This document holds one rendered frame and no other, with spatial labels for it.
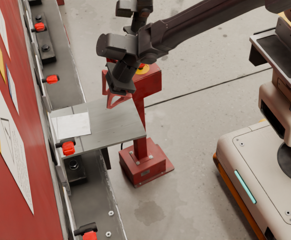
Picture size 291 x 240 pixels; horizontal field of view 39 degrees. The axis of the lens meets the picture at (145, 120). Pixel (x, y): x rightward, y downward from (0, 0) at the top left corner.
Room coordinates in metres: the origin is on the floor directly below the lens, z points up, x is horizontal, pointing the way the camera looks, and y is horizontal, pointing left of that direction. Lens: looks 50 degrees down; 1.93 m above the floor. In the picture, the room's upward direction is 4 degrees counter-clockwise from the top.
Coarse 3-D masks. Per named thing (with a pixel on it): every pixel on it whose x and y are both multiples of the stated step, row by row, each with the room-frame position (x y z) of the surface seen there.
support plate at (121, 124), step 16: (64, 112) 0.84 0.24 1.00; (80, 112) 0.83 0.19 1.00; (96, 112) 0.83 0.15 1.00; (112, 112) 0.82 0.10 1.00; (128, 112) 0.82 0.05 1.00; (96, 128) 0.77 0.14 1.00; (112, 128) 0.76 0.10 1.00; (128, 128) 0.76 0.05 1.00; (80, 144) 0.71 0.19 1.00; (96, 144) 0.71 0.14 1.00; (112, 144) 0.71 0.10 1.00
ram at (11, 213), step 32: (0, 0) 0.50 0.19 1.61; (32, 64) 0.66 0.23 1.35; (32, 96) 0.47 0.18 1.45; (32, 128) 0.35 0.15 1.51; (0, 160) 0.17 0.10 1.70; (32, 160) 0.27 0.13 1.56; (0, 192) 0.14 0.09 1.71; (32, 192) 0.21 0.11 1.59; (0, 224) 0.11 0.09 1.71; (32, 224) 0.16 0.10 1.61; (64, 224) 0.29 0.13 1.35
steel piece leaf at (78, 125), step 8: (88, 112) 0.82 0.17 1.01; (64, 120) 0.80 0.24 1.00; (72, 120) 0.80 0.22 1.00; (80, 120) 0.80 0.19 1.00; (88, 120) 0.80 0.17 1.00; (64, 128) 0.77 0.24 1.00; (72, 128) 0.77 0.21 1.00; (80, 128) 0.77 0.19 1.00; (88, 128) 0.77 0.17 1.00; (64, 136) 0.74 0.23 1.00; (72, 136) 0.74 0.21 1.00
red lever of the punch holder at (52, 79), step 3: (48, 75) 0.72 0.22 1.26; (51, 75) 0.69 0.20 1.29; (54, 75) 0.67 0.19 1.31; (57, 75) 0.72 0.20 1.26; (45, 78) 0.71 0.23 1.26; (48, 78) 0.65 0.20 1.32; (51, 78) 0.66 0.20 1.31; (54, 78) 0.66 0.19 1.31; (57, 78) 0.69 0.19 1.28; (42, 81) 0.71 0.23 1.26; (45, 81) 0.71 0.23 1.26; (48, 81) 0.65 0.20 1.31; (51, 81) 0.65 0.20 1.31; (54, 81) 0.65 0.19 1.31
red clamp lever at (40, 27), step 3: (36, 24) 0.85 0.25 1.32; (39, 24) 0.85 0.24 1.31; (42, 24) 0.85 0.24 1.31; (36, 27) 0.84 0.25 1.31; (39, 27) 0.84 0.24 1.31; (42, 27) 0.85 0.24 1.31; (45, 27) 0.91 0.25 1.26; (33, 30) 0.90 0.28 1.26; (36, 30) 0.90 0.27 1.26; (39, 30) 0.86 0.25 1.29; (42, 30) 0.88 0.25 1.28; (45, 30) 0.90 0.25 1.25
